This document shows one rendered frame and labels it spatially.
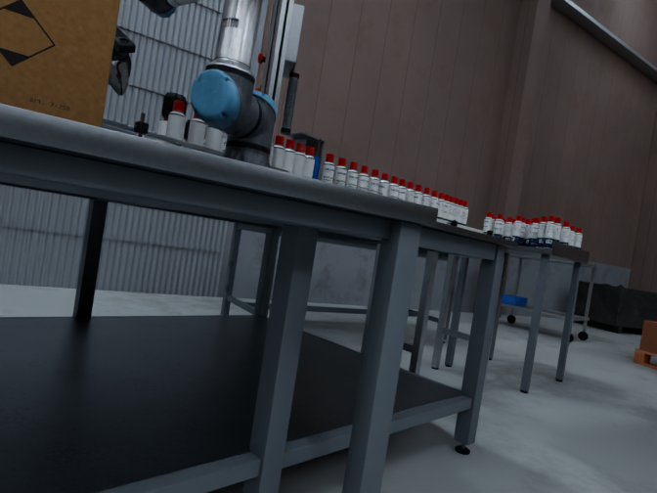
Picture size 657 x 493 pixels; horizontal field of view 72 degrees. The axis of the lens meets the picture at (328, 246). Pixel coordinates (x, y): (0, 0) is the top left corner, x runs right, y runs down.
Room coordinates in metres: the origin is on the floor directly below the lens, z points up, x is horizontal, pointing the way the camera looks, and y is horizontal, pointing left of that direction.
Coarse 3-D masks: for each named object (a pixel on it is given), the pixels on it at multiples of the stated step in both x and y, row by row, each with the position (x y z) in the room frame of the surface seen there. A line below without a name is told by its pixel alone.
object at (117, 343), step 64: (64, 192) 1.90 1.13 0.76; (0, 320) 1.77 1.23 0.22; (64, 320) 1.92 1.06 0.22; (128, 320) 2.09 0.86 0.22; (192, 320) 2.30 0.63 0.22; (256, 320) 2.55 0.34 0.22; (0, 384) 1.18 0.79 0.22; (64, 384) 1.24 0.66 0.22; (128, 384) 1.31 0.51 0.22; (192, 384) 1.39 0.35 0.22; (256, 384) 1.48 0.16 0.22; (320, 384) 1.58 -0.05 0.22; (0, 448) 0.89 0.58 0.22; (64, 448) 0.92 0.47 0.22; (128, 448) 0.96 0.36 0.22; (192, 448) 1.00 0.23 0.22; (256, 448) 1.02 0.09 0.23; (320, 448) 1.14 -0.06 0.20
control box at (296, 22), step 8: (296, 8) 1.49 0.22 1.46; (304, 8) 1.49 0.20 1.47; (296, 16) 1.49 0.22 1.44; (296, 24) 1.49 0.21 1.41; (296, 32) 1.49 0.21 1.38; (288, 40) 1.48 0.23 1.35; (296, 40) 1.49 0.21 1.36; (288, 48) 1.49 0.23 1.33; (296, 48) 1.49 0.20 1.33; (288, 56) 1.49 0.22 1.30; (296, 56) 1.49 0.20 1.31; (288, 64) 1.51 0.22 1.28; (288, 72) 1.59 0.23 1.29
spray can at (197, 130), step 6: (192, 120) 1.45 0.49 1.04; (198, 120) 1.45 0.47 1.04; (192, 126) 1.45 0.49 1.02; (198, 126) 1.45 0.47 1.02; (204, 126) 1.46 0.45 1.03; (192, 132) 1.44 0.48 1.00; (198, 132) 1.45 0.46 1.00; (204, 132) 1.47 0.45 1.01; (192, 138) 1.44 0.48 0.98; (198, 138) 1.45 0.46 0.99; (198, 144) 1.45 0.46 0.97
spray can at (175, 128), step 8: (176, 104) 1.40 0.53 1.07; (184, 104) 1.42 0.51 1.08; (176, 112) 1.40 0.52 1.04; (168, 120) 1.40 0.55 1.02; (176, 120) 1.39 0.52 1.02; (184, 120) 1.41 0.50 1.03; (168, 128) 1.40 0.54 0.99; (176, 128) 1.40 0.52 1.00; (184, 128) 1.42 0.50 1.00; (168, 136) 1.39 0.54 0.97; (176, 136) 1.40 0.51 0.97; (176, 144) 1.40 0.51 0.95
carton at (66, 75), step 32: (0, 0) 0.73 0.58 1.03; (32, 0) 0.76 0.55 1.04; (64, 0) 0.78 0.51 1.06; (96, 0) 0.81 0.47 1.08; (0, 32) 0.74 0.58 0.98; (32, 32) 0.76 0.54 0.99; (64, 32) 0.79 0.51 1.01; (96, 32) 0.81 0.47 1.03; (0, 64) 0.74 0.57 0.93; (32, 64) 0.76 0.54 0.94; (64, 64) 0.79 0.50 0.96; (96, 64) 0.82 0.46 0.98; (0, 96) 0.74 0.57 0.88; (32, 96) 0.77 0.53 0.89; (64, 96) 0.79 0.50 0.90; (96, 96) 0.82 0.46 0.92
